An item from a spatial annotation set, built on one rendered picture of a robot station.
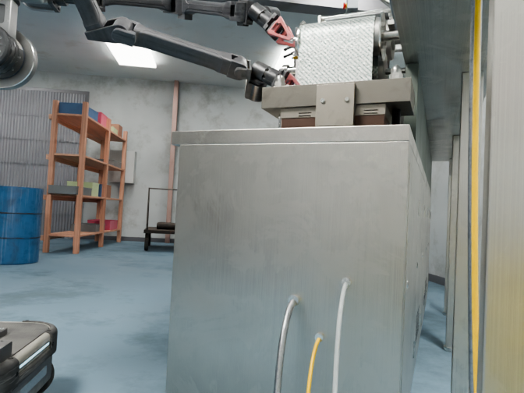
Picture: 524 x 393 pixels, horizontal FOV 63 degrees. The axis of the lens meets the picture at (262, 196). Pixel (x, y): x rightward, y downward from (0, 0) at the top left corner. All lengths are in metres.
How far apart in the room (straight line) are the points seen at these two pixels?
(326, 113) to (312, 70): 0.31
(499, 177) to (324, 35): 1.01
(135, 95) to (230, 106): 1.84
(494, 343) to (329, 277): 0.59
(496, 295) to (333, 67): 1.01
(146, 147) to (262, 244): 7.55
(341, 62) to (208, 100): 7.37
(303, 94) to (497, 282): 0.80
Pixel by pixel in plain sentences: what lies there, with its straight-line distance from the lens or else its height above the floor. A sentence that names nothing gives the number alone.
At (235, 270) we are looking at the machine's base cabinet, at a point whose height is 0.52.
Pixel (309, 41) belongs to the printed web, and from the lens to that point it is 1.47.
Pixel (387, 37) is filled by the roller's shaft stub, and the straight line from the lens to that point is 1.47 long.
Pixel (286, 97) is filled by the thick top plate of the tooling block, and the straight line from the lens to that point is 1.22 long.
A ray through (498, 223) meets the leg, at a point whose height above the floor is 0.68.
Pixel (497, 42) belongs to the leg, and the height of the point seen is 0.88.
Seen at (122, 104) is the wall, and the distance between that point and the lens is 8.84.
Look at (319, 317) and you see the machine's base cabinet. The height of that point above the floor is 0.43.
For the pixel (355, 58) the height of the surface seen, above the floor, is 1.16.
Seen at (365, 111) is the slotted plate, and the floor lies 0.95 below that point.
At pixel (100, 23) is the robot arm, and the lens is 1.47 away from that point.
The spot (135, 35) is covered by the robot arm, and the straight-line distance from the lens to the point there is 1.43.
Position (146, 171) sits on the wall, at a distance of 8.56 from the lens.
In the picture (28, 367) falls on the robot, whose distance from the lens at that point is 1.52.
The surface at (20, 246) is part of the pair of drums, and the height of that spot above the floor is 0.19.
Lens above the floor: 0.68
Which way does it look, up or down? 2 degrees up
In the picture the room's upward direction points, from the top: 3 degrees clockwise
